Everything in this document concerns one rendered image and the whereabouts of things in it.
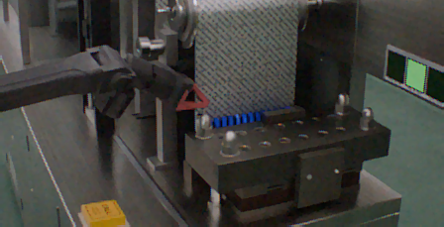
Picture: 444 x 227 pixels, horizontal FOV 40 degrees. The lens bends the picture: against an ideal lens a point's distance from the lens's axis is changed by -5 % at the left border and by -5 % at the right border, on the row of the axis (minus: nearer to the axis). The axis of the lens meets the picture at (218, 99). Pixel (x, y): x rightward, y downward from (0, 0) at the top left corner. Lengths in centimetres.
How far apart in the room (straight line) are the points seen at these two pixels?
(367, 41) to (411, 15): 16
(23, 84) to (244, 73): 49
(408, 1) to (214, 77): 43
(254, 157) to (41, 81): 41
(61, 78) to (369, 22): 62
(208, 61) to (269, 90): 16
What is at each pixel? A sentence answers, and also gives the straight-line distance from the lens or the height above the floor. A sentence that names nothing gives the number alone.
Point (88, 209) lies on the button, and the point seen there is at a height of 92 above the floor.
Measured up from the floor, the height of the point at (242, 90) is 109.
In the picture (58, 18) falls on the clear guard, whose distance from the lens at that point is 228.
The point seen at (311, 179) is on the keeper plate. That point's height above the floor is 97.
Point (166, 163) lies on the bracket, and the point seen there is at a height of 91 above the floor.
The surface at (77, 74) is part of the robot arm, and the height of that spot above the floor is 119.
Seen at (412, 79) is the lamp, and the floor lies 117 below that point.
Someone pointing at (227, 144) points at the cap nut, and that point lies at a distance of 119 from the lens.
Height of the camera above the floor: 154
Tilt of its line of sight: 20 degrees down
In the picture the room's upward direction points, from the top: 1 degrees clockwise
